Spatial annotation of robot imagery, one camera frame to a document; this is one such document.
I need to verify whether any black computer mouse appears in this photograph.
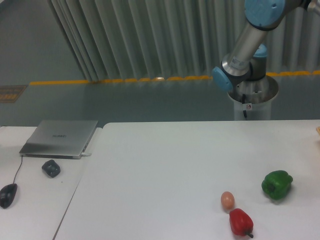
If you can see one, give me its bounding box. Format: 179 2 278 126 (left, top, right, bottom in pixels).
0 183 18 209

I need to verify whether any white usb dongle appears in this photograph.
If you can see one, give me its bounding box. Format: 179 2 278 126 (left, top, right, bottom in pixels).
81 152 92 157

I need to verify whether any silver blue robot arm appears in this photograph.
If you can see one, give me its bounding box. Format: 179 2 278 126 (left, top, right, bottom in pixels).
211 0 320 92

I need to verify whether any silver closed laptop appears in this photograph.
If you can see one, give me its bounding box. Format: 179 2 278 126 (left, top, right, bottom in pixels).
19 120 98 159

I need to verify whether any green bell pepper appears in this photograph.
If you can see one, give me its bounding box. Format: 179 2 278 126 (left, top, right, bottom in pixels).
261 170 293 201

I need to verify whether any black mouse cable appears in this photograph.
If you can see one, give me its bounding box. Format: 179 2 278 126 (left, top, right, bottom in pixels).
12 155 24 185

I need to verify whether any brown egg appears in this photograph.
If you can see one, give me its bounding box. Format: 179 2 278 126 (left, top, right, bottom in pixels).
220 191 235 210

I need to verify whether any red bell pepper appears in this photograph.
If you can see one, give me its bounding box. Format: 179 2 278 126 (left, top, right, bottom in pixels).
229 208 254 238

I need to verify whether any black pedestal cable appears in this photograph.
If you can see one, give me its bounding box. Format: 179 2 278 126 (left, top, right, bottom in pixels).
241 93 248 120

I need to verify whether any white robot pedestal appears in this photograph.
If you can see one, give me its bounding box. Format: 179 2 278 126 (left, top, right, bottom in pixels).
228 75 279 121

